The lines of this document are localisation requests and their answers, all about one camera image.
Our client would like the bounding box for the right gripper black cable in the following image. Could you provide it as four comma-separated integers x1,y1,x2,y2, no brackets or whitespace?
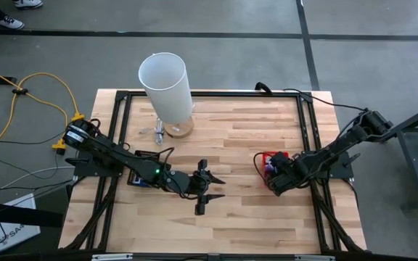
253,151,272,182

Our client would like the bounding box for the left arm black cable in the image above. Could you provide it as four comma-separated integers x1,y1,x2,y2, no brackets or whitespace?
154,146,176,175

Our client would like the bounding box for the white shade table lamp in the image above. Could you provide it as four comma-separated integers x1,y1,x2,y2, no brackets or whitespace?
137,52,196,139

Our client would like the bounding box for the yellow extension cord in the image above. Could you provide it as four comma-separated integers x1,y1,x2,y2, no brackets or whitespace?
0,90,68,167
0,61,86,124

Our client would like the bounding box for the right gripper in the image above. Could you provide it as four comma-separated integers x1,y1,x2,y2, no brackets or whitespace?
266,152,310,197

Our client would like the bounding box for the black metal table frame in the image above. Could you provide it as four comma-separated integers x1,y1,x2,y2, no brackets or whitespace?
386,99,418,202

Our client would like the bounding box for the black cable connector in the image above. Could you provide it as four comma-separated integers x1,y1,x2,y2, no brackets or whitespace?
254,81,274,96

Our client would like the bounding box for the person's shoe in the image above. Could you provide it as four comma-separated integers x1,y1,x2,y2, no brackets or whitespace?
12,0,44,10
0,14,25,30

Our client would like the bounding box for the white printed sign board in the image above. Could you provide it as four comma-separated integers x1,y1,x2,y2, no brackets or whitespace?
0,193,41,254

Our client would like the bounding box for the silver table bracket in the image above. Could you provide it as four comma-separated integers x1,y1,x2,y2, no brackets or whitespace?
294,254,336,261
91,253,134,261

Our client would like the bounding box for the black metal beam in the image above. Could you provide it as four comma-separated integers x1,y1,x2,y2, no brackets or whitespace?
0,198,65,228

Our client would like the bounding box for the black plastic basket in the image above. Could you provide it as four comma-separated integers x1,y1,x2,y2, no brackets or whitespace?
127,150,161,189

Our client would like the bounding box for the black aluminium rig frame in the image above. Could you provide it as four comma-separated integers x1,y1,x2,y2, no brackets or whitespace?
62,89,368,254

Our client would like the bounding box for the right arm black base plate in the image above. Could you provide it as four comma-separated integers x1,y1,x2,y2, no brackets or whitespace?
305,152,361,179

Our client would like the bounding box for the clear lamp cord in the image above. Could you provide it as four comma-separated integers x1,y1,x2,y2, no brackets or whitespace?
139,117,166,146

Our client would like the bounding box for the red plastic basket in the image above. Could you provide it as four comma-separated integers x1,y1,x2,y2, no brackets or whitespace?
262,151,290,187

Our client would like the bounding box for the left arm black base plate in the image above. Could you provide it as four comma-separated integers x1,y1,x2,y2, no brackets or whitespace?
65,148,126,178

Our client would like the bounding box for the white floor cable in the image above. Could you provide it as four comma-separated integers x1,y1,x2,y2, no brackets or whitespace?
0,165,76,200

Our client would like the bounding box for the right arm black supply cable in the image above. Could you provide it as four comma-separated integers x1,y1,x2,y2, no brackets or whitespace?
282,88,368,112

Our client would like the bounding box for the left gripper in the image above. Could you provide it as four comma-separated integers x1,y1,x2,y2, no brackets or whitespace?
184,159,226,215

